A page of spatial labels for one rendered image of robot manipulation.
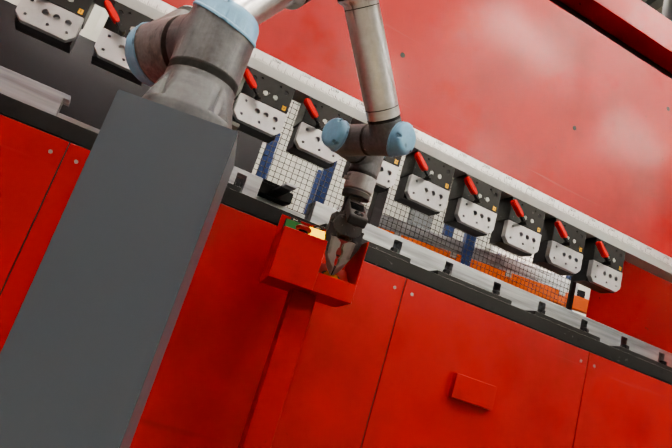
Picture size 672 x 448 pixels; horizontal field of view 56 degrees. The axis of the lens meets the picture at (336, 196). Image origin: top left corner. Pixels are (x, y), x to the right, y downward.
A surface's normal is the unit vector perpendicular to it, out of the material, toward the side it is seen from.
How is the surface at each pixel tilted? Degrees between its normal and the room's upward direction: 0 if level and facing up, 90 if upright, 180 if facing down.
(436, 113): 90
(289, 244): 90
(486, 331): 90
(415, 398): 90
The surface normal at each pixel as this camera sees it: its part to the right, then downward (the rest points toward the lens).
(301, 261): 0.25, -0.22
